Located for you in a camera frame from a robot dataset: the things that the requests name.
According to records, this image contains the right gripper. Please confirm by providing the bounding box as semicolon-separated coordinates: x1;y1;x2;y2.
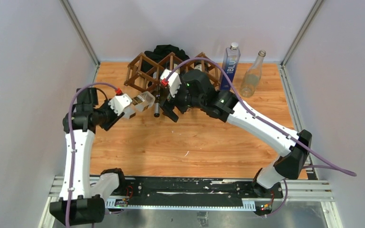
159;78;205;123

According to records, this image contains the dark wine bottle silver cap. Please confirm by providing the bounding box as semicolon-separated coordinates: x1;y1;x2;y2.
152;85;161;118

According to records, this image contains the small clear liquor bottle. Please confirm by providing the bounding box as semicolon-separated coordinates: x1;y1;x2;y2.
123;91;155;119

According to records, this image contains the clear wine bottle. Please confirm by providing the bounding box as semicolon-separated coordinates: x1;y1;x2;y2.
240;50;266;97

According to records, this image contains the blue square water bottle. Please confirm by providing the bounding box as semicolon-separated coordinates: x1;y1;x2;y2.
219;42;241;90

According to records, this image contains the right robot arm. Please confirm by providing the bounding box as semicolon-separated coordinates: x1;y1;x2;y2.
160;69;312;199

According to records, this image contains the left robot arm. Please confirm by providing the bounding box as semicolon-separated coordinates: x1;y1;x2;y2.
49;86;132;228

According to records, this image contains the brown wooden wine rack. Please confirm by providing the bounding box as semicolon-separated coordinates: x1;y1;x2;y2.
124;52;221;92

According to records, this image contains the dark wine bottle right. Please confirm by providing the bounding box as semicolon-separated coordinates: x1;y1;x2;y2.
194;61;209;73

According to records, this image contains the black cloth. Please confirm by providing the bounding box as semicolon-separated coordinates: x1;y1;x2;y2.
144;44;190;63

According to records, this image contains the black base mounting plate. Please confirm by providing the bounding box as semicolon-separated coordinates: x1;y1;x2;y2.
106;176;284;211

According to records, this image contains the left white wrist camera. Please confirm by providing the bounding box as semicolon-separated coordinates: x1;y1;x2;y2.
109;88;134;116

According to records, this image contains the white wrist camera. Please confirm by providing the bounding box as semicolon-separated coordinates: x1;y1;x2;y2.
109;88;134;116
160;69;181;98

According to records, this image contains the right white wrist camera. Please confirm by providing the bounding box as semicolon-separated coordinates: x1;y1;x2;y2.
160;69;181;98

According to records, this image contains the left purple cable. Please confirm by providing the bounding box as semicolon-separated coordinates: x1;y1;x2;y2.
65;82;123;228

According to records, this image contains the purple cable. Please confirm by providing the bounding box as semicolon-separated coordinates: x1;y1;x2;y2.
160;57;357;218
65;82;123;228

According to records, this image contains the white slotted cable duct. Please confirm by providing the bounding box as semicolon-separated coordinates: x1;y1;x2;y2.
105;196;257;211

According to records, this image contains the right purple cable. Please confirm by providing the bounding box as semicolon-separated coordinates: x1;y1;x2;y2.
160;57;357;218

